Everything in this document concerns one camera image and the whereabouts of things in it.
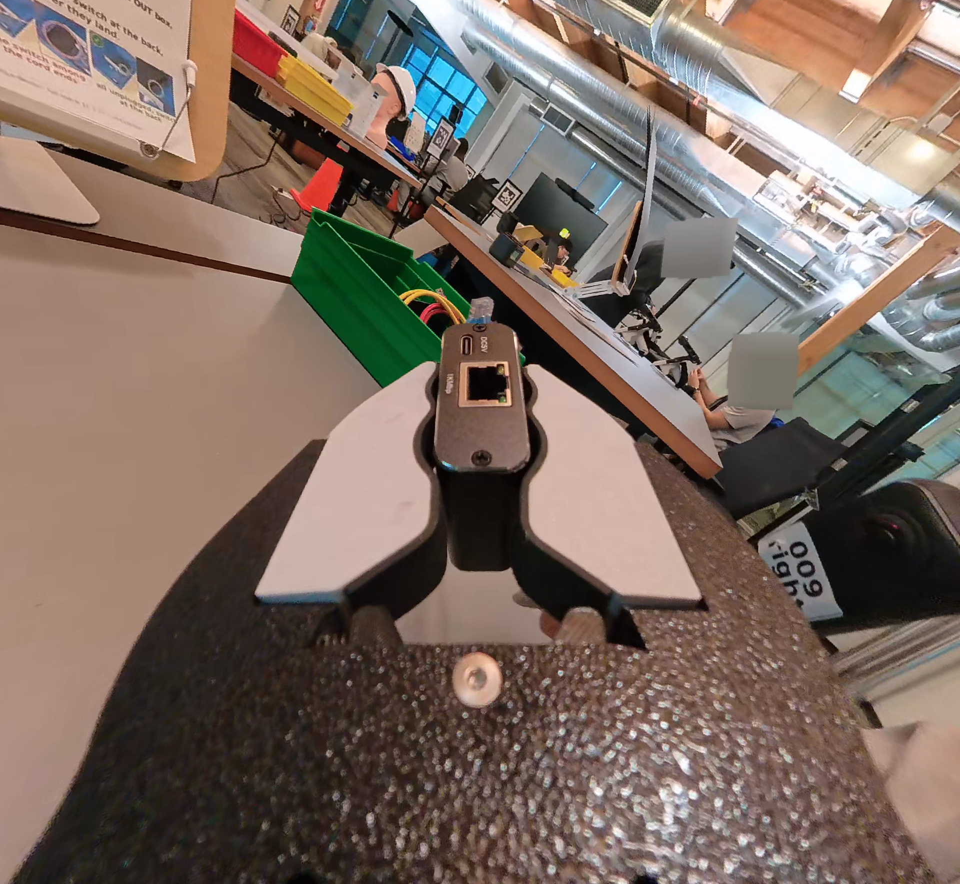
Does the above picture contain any black office chair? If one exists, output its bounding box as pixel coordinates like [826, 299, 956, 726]
[716, 415, 864, 518]

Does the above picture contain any yellow cable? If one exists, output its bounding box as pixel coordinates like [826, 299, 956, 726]
[399, 288, 466, 326]

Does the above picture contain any instruction sheet on stand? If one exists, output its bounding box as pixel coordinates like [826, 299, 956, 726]
[112, 0, 240, 182]

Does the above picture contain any mannequin head with white helmet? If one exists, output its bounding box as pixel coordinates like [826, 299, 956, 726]
[365, 63, 417, 146]

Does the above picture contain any silver spiral air duct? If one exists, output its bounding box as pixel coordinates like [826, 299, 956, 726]
[450, 0, 849, 308]

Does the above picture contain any red plastic bin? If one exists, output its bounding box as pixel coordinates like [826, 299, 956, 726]
[232, 8, 290, 79]

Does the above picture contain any orange traffic cone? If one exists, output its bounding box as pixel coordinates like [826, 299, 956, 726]
[292, 158, 342, 214]

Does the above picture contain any green plastic bin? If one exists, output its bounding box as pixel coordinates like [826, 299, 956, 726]
[291, 208, 526, 388]

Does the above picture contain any black ethernet splitter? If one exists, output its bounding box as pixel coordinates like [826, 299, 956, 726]
[435, 325, 534, 572]

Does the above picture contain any stack of yellow bins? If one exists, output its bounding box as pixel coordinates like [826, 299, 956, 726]
[276, 55, 354, 128]

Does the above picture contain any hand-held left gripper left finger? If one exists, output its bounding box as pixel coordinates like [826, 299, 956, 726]
[255, 361, 444, 604]

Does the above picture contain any grey table with wooden edge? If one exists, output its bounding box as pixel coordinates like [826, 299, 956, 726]
[423, 205, 725, 480]
[231, 52, 425, 191]

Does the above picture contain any light wooden column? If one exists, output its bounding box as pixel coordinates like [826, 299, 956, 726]
[796, 220, 960, 375]

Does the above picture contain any black monitor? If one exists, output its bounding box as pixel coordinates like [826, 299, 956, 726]
[516, 172, 609, 259]

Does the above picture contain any wooden stand board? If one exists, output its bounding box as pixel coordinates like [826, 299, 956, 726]
[611, 108, 661, 296]

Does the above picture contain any printed instruction sheet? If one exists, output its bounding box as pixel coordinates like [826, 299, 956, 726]
[0, 0, 198, 164]

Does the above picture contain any yellow plastic bin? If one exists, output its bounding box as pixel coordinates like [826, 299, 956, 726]
[517, 224, 556, 268]

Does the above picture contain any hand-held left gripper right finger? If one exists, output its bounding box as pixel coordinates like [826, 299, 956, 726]
[510, 365, 708, 611]

